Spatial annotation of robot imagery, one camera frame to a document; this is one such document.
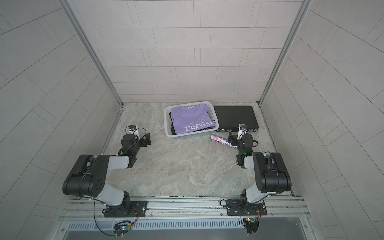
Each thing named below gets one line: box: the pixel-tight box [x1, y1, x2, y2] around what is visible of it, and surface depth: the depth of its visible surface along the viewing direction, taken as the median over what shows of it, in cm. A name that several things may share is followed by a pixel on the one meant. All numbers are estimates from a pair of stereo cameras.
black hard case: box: [213, 105, 259, 132], surface depth 100 cm
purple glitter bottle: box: [210, 135, 238, 149], surface depth 95 cm
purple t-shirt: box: [171, 104, 215, 135], surface depth 99 cm
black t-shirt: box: [169, 111, 176, 136], surface depth 98 cm
